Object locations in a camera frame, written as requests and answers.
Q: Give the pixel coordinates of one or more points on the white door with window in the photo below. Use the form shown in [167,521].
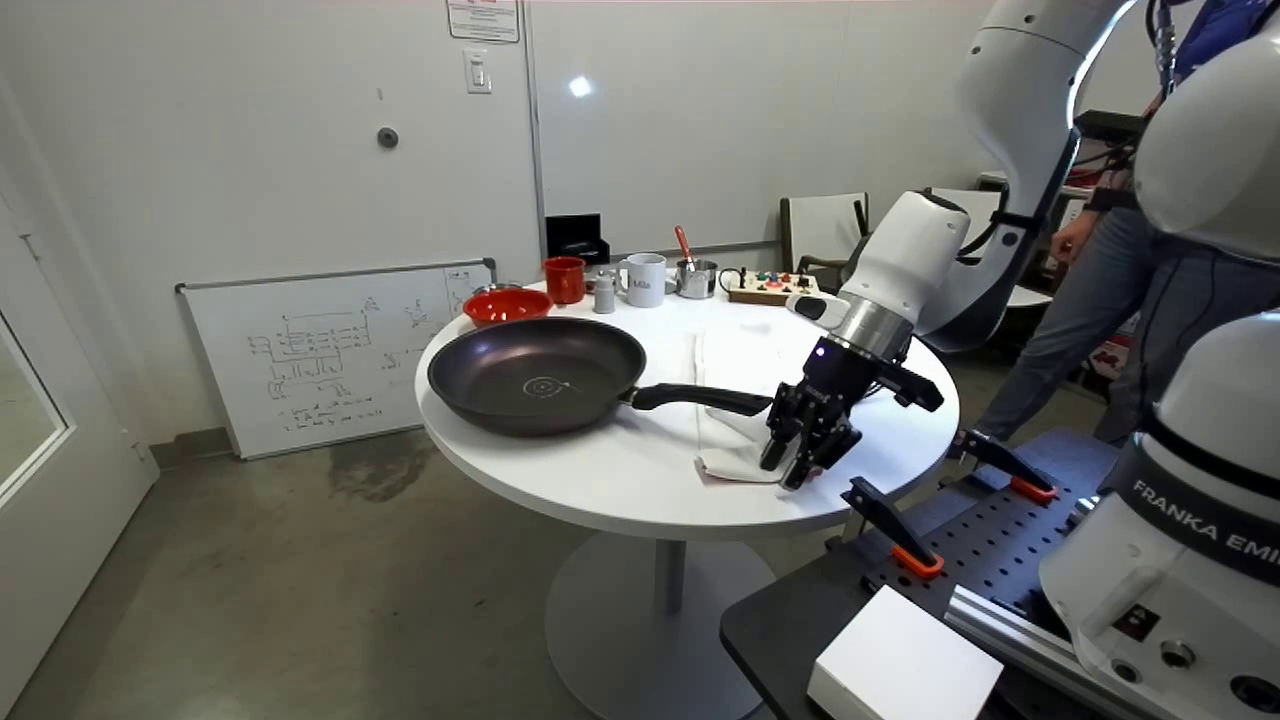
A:
[62,535]

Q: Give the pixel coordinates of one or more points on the black robot cart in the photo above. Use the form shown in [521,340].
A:
[1000,547]

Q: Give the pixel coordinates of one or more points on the small grey metal cup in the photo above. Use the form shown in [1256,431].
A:
[605,290]

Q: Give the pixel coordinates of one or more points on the black clamp with orange grip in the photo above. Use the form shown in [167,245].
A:
[894,529]
[1010,464]

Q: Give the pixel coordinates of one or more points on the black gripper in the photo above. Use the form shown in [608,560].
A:
[823,405]

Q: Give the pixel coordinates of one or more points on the white box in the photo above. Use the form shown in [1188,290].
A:
[907,661]

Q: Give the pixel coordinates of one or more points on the white wall switch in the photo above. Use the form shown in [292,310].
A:
[478,72]

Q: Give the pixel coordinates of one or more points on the red cup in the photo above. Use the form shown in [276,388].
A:
[566,280]

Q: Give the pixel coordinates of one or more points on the black frying pan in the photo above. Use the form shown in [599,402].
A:
[542,376]

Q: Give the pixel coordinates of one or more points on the white towel with red stripes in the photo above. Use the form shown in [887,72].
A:
[734,464]

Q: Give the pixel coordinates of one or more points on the wall sign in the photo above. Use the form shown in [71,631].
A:
[481,17]

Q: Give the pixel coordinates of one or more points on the black wall tray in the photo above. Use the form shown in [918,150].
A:
[576,236]

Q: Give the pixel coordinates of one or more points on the red bowl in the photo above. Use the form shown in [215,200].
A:
[504,310]

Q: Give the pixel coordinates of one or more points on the wooden shape puzzle board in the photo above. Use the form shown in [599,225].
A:
[767,285]

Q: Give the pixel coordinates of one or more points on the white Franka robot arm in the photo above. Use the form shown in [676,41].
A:
[1200,426]

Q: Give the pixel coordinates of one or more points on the white mug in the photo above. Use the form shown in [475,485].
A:
[644,280]

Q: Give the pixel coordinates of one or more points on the person in blue shirt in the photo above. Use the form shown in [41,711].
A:
[1132,315]

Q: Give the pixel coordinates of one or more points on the round white table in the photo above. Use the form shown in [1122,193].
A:
[643,464]

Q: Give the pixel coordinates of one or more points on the whiteboard leaning on wall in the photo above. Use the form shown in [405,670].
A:
[332,353]

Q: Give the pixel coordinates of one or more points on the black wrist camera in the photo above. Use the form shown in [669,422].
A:
[915,387]

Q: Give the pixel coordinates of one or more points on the silver rail on cart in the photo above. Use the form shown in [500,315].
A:
[1015,633]

